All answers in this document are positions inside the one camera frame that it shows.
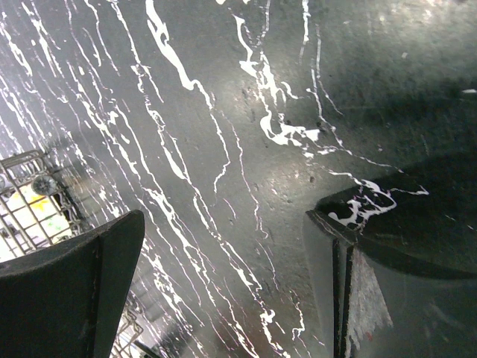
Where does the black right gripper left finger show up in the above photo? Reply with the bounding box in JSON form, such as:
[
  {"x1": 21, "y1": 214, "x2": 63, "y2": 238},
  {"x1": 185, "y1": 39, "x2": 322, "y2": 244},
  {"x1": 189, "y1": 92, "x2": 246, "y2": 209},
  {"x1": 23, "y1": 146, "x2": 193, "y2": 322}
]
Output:
[{"x1": 1, "y1": 210, "x2": 145, "y2": 357}]

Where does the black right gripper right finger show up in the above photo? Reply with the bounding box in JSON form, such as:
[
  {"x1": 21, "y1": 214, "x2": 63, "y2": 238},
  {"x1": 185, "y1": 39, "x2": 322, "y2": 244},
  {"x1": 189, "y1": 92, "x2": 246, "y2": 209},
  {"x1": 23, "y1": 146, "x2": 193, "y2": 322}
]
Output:
[{"x1": 303, "y1": 151, "x2": 476, "y2": 357}]

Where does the orange flower bowl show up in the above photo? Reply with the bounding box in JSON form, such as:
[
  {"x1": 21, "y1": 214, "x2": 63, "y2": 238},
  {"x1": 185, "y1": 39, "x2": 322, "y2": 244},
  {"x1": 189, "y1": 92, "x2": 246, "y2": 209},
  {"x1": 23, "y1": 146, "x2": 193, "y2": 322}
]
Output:
[{"x1": 1, "y1": 184, "x2": 74, "y2": 262}]

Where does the grey wire dish rack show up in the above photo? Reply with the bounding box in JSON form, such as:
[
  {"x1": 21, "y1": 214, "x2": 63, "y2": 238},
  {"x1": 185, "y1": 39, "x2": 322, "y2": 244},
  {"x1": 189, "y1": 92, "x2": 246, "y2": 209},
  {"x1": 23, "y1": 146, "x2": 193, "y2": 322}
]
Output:
[{"x1": 1, "y1": 150, "x2": 155, "y2": 357}]

